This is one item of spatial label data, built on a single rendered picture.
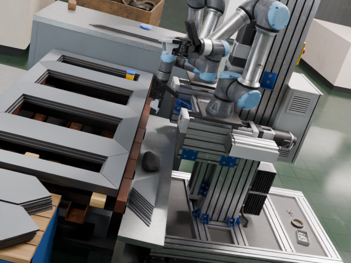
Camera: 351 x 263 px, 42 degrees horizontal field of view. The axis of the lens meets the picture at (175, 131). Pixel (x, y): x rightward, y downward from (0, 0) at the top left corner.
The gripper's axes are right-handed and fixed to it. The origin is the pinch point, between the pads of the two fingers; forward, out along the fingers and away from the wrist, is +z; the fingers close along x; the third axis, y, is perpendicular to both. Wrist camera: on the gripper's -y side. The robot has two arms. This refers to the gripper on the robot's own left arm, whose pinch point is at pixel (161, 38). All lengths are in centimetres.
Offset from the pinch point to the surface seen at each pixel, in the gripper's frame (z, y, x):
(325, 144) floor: -335, 128, 142
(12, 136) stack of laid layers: 47, 57, 38
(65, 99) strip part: 10, 51, 74
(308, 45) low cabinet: -575, 55, 403
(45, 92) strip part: 18, 49, 82
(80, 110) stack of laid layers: 5, 54, 63
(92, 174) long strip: 23, 61, 1
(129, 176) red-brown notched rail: 4, 64, 1
